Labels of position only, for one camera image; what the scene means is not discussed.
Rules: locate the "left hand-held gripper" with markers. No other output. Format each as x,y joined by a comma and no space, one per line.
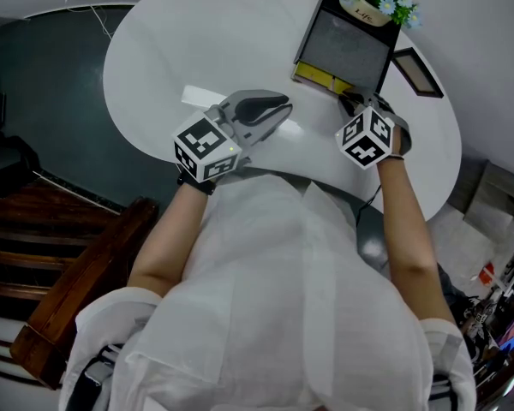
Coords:
205,148

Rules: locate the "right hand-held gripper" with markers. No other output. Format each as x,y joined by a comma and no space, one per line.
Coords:
364,137

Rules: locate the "yellow box tray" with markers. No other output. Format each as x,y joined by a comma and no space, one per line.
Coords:
312,75

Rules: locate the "person's right forearm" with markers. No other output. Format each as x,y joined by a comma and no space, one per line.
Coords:
411,238

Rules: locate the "person's left forearm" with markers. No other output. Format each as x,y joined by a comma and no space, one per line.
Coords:
171,246

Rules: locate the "black box lid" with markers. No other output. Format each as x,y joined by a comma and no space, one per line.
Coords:
347,45

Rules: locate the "black wristband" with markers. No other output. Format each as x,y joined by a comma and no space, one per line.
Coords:
195,184

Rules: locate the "grey wooden shelf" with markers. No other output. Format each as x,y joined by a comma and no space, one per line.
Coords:
492,204

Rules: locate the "person's white shirt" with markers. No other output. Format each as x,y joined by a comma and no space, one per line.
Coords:
274,306

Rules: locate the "brown wooden staircase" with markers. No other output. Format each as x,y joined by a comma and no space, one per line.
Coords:
68,263

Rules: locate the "dark picture frame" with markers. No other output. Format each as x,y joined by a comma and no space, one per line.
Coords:
415,73

